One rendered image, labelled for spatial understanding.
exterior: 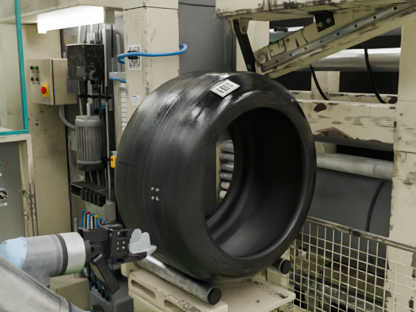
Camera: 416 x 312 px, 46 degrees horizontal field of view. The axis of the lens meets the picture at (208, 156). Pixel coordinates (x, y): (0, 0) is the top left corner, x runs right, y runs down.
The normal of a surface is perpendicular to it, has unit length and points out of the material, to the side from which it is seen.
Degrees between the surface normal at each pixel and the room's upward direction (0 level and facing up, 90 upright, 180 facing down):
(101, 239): 90
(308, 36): 90
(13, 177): 90
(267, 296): 0
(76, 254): 79
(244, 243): 26
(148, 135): 61
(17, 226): 90
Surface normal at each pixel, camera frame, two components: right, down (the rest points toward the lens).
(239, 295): 0.00, -0.98
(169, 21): 0.66, 0.13
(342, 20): -0.76, 0.12
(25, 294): 0.88, -0.10
